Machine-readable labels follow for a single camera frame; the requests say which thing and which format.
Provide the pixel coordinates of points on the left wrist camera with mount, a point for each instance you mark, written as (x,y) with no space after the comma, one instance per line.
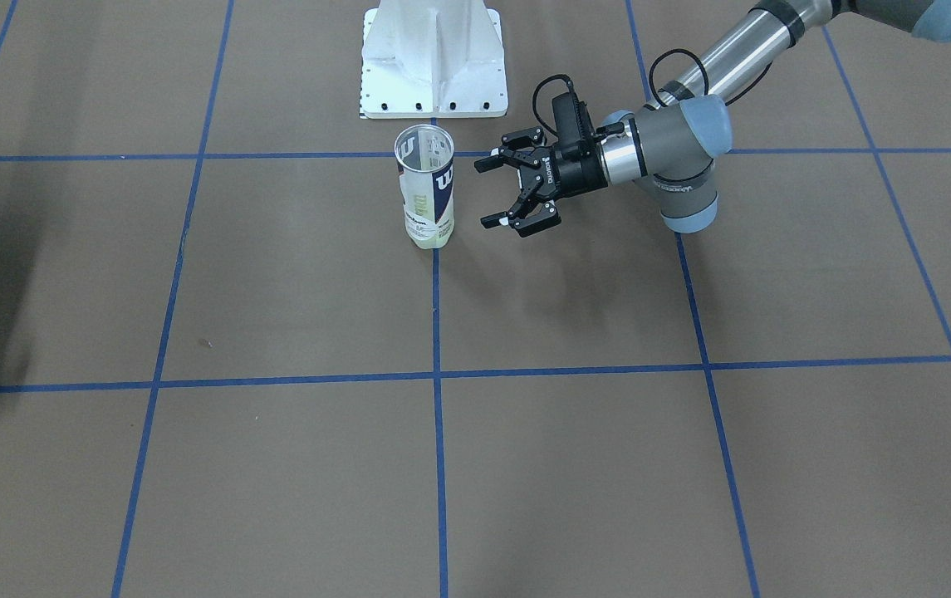
(575,139)

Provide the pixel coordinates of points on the white blue tennis ball can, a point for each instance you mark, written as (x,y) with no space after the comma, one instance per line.
(424,154)

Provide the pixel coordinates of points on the yellow tennis ball with lettering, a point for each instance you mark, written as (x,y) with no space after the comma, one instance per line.
(429,236)

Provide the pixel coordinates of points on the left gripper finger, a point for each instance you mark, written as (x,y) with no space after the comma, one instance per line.
(533,212)
(520,150)

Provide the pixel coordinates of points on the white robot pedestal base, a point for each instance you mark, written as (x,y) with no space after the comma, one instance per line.
(433,59)

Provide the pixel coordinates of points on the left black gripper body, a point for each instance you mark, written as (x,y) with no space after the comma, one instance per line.
(576,174)

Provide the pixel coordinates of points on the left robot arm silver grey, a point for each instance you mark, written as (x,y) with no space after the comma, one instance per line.
(669,146)

